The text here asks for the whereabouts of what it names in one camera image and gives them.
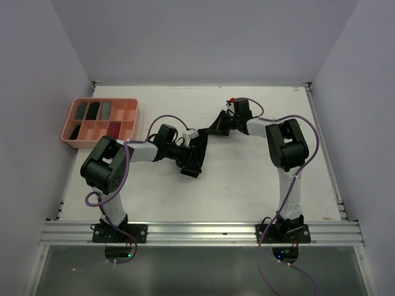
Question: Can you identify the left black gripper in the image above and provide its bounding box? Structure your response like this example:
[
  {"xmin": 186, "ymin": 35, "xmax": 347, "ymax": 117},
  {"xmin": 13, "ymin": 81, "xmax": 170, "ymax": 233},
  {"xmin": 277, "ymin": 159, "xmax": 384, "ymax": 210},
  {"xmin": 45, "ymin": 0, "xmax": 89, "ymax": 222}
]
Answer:
[{"xmin": 165, "ymin": 142, "xmax": 201, "ymax": 173}]

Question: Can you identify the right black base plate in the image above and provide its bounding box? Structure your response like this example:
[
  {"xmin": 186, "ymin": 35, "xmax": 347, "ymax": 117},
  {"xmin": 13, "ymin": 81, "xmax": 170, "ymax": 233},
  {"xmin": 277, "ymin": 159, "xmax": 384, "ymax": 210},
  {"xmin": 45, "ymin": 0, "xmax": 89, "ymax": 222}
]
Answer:
[{"xmin": 255, "ymin": 215, "xmax": 312, "ymax": 244}]

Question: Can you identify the dark red rolled underwear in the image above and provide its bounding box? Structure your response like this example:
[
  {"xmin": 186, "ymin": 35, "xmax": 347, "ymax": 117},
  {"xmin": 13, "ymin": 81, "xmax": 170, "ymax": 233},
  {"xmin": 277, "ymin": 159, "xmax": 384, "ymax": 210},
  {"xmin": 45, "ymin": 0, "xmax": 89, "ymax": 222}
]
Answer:
[{"xmin": 106, "ymin": 121, "xmax": 121, "ymax": 139}]

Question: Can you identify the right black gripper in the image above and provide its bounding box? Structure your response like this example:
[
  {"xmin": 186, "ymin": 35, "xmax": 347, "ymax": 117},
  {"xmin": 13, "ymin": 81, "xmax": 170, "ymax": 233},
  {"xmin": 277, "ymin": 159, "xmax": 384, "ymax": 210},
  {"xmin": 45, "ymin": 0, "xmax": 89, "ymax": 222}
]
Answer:
[{"xmin": 205, "ymin": 109, "xmax": 240, "ymax": 136}]

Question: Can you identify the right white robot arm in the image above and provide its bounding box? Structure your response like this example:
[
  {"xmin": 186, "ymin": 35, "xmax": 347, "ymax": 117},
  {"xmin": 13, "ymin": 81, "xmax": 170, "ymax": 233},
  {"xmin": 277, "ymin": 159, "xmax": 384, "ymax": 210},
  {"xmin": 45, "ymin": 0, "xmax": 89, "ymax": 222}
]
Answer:
[{"xmin": 208, "ymin": 97, "xmax": 309, "ymax": 242}]

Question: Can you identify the grey striped underwear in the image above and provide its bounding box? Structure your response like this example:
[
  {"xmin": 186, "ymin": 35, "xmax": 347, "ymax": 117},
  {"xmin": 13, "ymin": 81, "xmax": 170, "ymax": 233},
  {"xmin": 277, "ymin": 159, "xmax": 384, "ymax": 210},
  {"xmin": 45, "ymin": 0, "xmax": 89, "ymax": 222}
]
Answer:
[
  {"xmin": 101, "ymin": 102, "xmax": 113, "ymax": 120},
  {"xmin": 75, "ymin": 102, "xmax": 88, "ymax": 120}
]

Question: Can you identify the pink divided organizer tray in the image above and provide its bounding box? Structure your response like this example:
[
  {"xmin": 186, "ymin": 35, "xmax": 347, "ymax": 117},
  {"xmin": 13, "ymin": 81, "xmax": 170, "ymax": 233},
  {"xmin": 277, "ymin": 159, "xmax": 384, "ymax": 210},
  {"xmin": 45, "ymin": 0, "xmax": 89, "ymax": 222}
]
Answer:
[{"xmin": 61, "ymin": 97, "xmax": 139, "ymax": 149}]

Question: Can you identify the grey striped rolled underwear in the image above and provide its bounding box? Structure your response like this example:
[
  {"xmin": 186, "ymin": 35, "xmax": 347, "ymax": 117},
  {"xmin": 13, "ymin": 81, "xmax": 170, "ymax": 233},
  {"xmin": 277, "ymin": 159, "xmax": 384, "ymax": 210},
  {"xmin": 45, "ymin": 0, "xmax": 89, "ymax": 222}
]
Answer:
[{"xmin": 75, "ymin": 102, "xmax": 88, "ymax": 120}]

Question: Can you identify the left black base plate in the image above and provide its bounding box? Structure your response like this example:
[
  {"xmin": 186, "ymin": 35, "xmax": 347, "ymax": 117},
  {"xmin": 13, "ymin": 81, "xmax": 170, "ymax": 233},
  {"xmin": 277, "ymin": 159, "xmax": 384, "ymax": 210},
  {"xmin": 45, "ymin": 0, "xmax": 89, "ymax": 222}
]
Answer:
[{"xmin": 89, "ymin": 223, "xmax": 148, "ymax": 244}]

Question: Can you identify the aluminium mounting rail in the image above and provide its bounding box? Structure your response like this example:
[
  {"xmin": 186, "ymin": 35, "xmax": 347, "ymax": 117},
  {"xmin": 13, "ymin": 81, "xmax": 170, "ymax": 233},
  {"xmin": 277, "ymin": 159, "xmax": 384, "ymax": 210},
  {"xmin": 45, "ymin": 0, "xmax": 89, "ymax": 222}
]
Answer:
[{"xmin": 39, "ymin": 221, "xmax": 364, "ymax": 247}]

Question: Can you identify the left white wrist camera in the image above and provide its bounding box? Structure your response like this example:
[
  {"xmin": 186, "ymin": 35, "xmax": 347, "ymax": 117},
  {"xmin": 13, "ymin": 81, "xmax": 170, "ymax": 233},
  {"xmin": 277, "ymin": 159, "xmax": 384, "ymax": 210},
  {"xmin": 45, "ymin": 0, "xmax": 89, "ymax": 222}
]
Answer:
[{"xmin": 183, "ymin": 129, "xmax": 199, "ymax": 141}]

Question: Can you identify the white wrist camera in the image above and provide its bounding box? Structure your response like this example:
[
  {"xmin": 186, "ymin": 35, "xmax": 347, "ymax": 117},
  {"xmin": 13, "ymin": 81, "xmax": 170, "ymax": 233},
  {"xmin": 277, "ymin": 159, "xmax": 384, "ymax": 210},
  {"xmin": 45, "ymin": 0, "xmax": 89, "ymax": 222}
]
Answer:
[
  {"xmin": 226, "ymin": 97, "xmax": 237, "ymax": 109},
  {"xmin": 183, "ymin": 129, "xmax": 199, "ymax": 141}
]

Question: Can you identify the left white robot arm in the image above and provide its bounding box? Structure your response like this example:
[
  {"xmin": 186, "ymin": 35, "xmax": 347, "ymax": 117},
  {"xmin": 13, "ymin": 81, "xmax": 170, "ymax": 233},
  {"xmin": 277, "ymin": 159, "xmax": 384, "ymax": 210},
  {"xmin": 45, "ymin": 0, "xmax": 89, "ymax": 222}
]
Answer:
[{"xmin": 80, "ymin": 124, "xmax": 208, "ymax": 242}]

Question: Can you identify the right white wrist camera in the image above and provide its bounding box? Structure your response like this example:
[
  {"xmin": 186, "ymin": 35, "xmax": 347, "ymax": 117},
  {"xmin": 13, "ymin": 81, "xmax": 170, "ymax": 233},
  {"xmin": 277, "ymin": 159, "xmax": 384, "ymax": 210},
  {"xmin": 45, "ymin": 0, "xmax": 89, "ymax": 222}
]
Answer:
[{"xmin": 226, "ymin": 97, "xmax": 237, "ymax": 109}]

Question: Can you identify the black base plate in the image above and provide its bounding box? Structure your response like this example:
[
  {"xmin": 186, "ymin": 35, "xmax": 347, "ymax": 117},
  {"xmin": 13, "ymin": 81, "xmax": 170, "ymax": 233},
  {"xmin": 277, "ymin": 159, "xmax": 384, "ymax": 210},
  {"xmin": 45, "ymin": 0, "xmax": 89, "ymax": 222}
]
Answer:
[
  {"xmin": 89, "ymin": 223, "xmax": 148, "ymax": 244},
  {"xmin": 255, "ymin": 215, "xmax": 312, "ymax": 244}
]

